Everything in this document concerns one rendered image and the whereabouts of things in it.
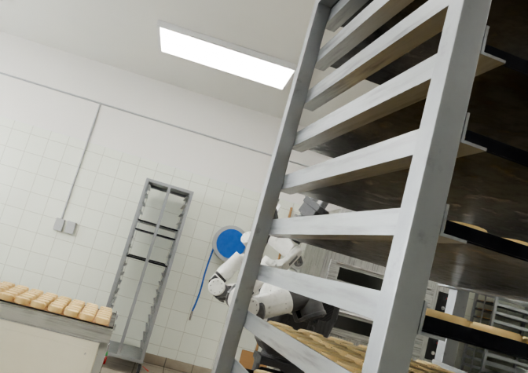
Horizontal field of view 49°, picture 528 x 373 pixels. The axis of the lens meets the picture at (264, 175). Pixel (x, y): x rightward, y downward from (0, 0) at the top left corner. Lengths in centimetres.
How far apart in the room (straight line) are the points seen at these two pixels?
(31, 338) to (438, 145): 188
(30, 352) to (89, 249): 432
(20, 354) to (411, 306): 186
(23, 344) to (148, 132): 459
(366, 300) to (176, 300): 587
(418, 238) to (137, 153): 609
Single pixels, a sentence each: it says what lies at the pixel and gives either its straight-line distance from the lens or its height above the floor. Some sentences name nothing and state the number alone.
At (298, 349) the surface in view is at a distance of 81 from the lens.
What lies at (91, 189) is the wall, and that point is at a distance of 656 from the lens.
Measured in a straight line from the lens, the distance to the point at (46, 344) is 225.
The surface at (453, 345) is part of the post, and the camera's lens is 129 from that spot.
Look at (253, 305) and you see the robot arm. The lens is 207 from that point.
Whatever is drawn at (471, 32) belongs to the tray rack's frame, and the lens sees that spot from 60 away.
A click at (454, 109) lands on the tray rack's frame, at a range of 57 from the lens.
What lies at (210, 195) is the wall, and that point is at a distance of 650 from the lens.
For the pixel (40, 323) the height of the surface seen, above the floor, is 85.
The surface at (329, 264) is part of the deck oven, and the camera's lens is 563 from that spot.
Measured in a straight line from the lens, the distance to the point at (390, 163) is 71.
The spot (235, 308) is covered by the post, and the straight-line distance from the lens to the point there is 111.
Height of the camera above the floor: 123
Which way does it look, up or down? 9 degrees up
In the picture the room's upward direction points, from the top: 16 degrees clockwise
